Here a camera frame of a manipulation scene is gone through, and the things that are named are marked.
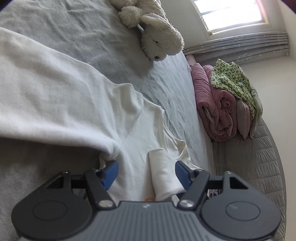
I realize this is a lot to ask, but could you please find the white t-shirt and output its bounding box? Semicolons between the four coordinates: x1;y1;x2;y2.
1;29;195;202

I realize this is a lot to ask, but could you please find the grey quilted headboard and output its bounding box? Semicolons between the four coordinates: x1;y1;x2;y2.
212;120;287;240

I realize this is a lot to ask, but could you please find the pink rolled quilt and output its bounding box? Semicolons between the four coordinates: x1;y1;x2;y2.
186;55;237;142

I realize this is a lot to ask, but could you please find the grey pillow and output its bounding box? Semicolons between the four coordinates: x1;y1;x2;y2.
236;84;263;140

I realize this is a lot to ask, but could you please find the green patterned cloth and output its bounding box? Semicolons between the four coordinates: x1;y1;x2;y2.
211;58;256;119

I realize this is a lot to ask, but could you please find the grey right curtain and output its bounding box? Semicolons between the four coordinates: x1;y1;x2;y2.
184;31;290;66

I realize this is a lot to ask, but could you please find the white plush dog toy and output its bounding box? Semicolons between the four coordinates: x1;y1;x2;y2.
110;0;185;61

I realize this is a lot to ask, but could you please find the grey bed sheet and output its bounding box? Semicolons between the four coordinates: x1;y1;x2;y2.
1;1;214;240

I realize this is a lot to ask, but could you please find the window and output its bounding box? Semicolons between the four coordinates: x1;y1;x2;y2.
192;0;269;35

